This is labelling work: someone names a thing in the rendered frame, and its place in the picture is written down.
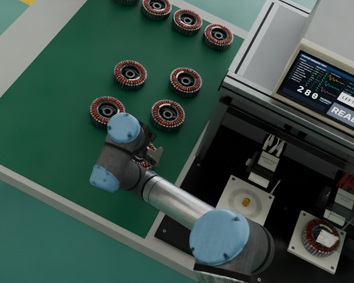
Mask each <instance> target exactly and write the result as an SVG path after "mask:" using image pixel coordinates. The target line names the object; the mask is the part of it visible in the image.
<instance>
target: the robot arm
mask: <svg viewBox="0 0 354 283"><path fill-rule="evenodd" d="M107 131H108V134H107V137H106V139H105V143H104V145H103V147H102V149H101V152H100V154H99V156H98V159H97V161H96V164H95V165H94V166H93V171H92V174H91V176H90V179H89V181H90V183H91V184H92V185H94V186H96V187H98V188H101V189H103V190H106V191H109V192H111V193H116V192H117V190H118V188H120V189H123V190H126V191H128V192H130V193H132V194H134V195H136V196H138V197H139V198H140V199H143V200H144V201H146V202H147V203H149V204H150V205H152V206H154V207H155V208H157V209H158V210H160V211H161V212H163V213H164V214H166V215H168V216H169V217H171V218H172V219H174V220H176V221H177V222H179V223H180V224H182V225H183V226H185V227H186V228H188V229H190V230H191V233H190V238H189V245H190V249H191V250H192V253H193V255H194V257H195V258H196V260H195V263H194V268H193V273H194V274H195V276H196V278H197V280H198V283H250V281H251V276H252V275H256V274H258V273H260V272H262V271H264V270H265V269H266V268H267V267H268V266H269V264H270V263H271V261H272V260H273V257H274V252H275V245H274V241H273V238H272V236H271V234H270V233H269V232H268V231H267V229H266V228H265V227H263V226H262V225H260V224H259V223H257V222H255V221H252V220H250V219H249V218H247V217H244V215H242V214H240V213H239V212H236V211H231V210H229V209H224V208H218V209H216V208H214V207H212V206H211V205H209V204H207V203H205V202H204V201H202V200H200V199H198V198H197V197H195V196H193V195H191V194H190V193H188V192H186V191H185V190H183V189H181V188H179V187H178V186H176V185H174V184H172V183H171V182H169V181H167V180H165V179H164V178H162V177H160V176H159V175H158V174H156V173H155V172H153V171H152V170H149V169H146V168H144V167H142V166H140V165H138V164H136V163H134V162H132V161H131V160H132V158H133V156H134V155H135V156H137V157H139V158H140V159H141V158H142V159H144V160H145V161H146V162H148V163H149V164H150V165H152V166H153V167H160V164H159V160H160V157H161V155H162V152H163V148H162V147H159V148H157V149H156V150H152V149H148V150H147V151H146V153H145V149H146V148H147V147H148V145H149V143H150V142H153V141H154V140H155V138H156V137H157V135H156V133H155V132H153V131H152V130H151V129H150V128H149V127H148V125H146V124H145V123H143V122H141V121H140V120H138V119H137V118H135V117H133V116H132V115H130V114H128V113H117V114H115V115H114V116H112V117H111V118H110V120H109V122H108V125H107ZM154 136H155V137H154ZM153 137H154V138H153ZM152 139H153V140H152ZM149 155H150V156H149Z"/></svg>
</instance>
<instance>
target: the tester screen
mask: <svg viewBox="0 0 354 283"><path fill-rule="evenodd" d="M299 85H301V86H303V87H305V88H307V89H309V90H312V91H313V92H315V93H317V94H320V96H319V97H318V99H317V100H314V99H312V98H310V97H308V96H306V95H304V94H302V93H300V92H298V91H296V89H297V87H298V86H299ZM284 87H285V88H287V89H289V90H291V91H293V92H295V93H297V94H299V95H301V96H303V97H305V98H307V99H310V100H312V101H314V102H316V103H318V104H320V105H322V106H324V107H326V108H325V109H324V110H323V111H322V110H320V109H318V108H316V107H314V106H312V105H310V104H308V103H306V102H304V101H302V100H300V99H297V98H295V97H293V96H291V95H289V94H287V93H285V92H283V91H282V90H283V88H284ZM342 92H343V93H346V94H348V95H350V96H352V97H354V78H352V77H350V76H348V75H346V74H344V73H342V72H340V71H338V70H336V69H334V68H331V67H329V66H327V65H325V64H323V63H321V62H319V61H317V60H315V59H313V58H311V57H309V56H306V55H304V54H302V53H301V54H300V56H299V58H298V60H297V61H296V63H295V64H294V66H293V68H292V70H291V72H290V73H289V75H288V77H287V79H286V81H285V82H284V84H283V86H282V88H281V89H280V91H279V93H281V94H284V95H286V96H287V97H290V98H292V99H294V100H295V101H298V102H300V103H302V104H304V105H306V106H308V107H310V108H312V109H314V110H316V111H318V112H321V113H323V114H325V115H327V116H329V117H331V118H333V119H335V120H337V121H339V122H341V123H343V124H345V125H347V126H349V127H351V128H353V129H354V127H353V126H351V125H349V124H347V123H345V122H342V121H340V120H338V119H336V118H334V117H332V116H330V115H328V114H326V113H327V112H328V110H329V109H330V108H331V106H332V105H333V103H334V102H336V103H338V104H340V105H341V106H343V107H346V108H348V109H350V110H352V111H354V107H352V106H349V105H347V104H345V103H343V102H341V101H339V100H338V97H339V96H340V94H341V93H342Z"/></svg>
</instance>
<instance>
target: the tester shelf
mask: <svg viewBox="0 0 354 283"><path fill-rule="evenodd" d="M310 12H311V10H309V9H308V8H306V7H303V6H301V5H299V4H297V3H295V2H292V1H290V0H266V2H265V4H264V6H263V7H262V9H261V11H260V13H259V14H258V16H257V18H256V20H255V22H254V23H253V25H252V27H251V29H250V31H249V33H248V34H247V36H246V38H245V40H244V42H243V43H242V45H241V47H240V49H239V51H238V53H237V54H236V56H235V58H234V59H233V61H232V64H231V65H230V67H229V69H228V70H227V72H226V74H225V76H224V78H223V79H222V82H221V84H220V86H219V89H218V91H220V92H222V93H224V94H227V95H229V96H231V97H233V98H235V99H237V100H239V101H241V102H243V103H245V104H247V105H249V106H251V107H253V108H255V109H257V110H259V111H261V112H263V113H265V114H267V115H269V116H271V117H273V118H275V119H277V120H280V121H282V122H284V123H286V124H288V125H290V126H292V127H294V128H296V129H298V130H300V131H302V132H304V133H306V134H309V135H311V136H313V137H314V138H317V139H319V140H321V141H322V142H324V143H327V144H329V145H331V146H333V147H335V148H337V149H339V150H341V151H343V152H345V153H347V154H349V155H351V156H353V157H354V136H353V135H351V134H349V133H347V132H345V131H343V130H341V129H339V128H337V127H335V126H333V125H331V124H329V123H327V122H325V121H323V120H321V119H319V118H317V117H315V116H312V115H310V114H308V113H306V112H304V111H302V110H300V109H298V108H296V107H294V106H291V105H290V104H288V103H285V102H283V101H281V100H280V99H278V98H275V97H273V96H272V95H271V94H272V92H273V90H274V88H275V86H276V84H277V83H278V81H279V79H280V77H281V75H282V73H283V71H284V68H285V66H286V64H287V62H288V60H289V58H290V56H291V53H292V51H293V49H294V46H295V45H296V43H297V40H298V38H299V36H300V33H301V31H302V29H303V27H304V25H305V23H306V21H307V18H308V16H309V14H310Z"/></svg>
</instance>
